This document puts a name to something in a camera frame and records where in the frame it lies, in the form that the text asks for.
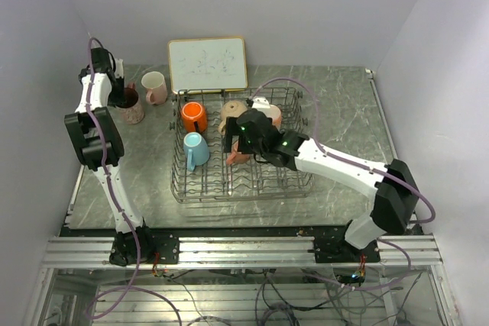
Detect beige brown mug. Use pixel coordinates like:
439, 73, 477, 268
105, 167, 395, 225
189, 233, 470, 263
218, 100, 248, 135

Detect pale pink mug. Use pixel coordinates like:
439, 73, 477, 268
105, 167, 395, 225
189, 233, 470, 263
264, 105, 282, 130

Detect salmon pink patterned mug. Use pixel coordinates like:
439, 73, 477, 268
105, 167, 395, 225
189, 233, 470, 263
225, 141, 251, 166

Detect light pink faceted mug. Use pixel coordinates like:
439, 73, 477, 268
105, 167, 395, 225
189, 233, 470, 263
141, 71, 167, 105

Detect light blue mug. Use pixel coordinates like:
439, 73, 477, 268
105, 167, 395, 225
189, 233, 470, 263
183, 132, 210, 172

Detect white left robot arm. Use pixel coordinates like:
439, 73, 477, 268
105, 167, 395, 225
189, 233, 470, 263
64, 38, 156, 266

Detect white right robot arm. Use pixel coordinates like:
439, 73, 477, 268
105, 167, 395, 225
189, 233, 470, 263
224, 108, 419, 262

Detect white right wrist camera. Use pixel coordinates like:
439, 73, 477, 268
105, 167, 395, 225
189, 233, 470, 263
246, 96, 271, 111

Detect orange mug black handle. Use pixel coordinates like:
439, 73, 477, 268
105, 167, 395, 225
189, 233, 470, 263
180, 102, 208, 134

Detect metal wire dish rack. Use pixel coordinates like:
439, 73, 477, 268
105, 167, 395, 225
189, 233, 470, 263
170, 88, 314, 203

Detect white board with wooden frame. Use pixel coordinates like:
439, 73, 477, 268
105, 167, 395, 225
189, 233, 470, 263
167, 37, 248, 94

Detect aluminium rail frame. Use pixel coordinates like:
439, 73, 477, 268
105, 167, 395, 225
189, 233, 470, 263
41, 235, 443, 270

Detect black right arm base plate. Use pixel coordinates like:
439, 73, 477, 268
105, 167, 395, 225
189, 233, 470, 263
313, 237, 381, 263

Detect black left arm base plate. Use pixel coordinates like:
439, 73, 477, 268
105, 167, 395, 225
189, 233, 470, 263
108, 227, 180, 266

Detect loose cables under table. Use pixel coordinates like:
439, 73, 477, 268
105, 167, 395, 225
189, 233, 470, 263
152, 266, 429, 326

